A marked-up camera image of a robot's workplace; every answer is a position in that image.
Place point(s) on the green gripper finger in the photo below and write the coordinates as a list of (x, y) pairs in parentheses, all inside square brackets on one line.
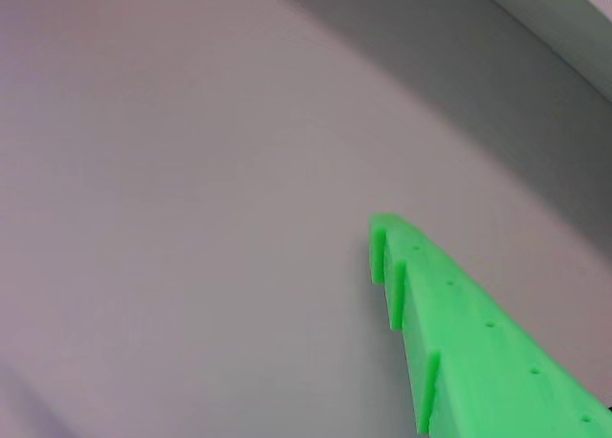
[(478, 361)]

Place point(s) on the white baseboard strip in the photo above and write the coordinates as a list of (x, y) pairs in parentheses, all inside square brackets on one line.
[(569, 22)]

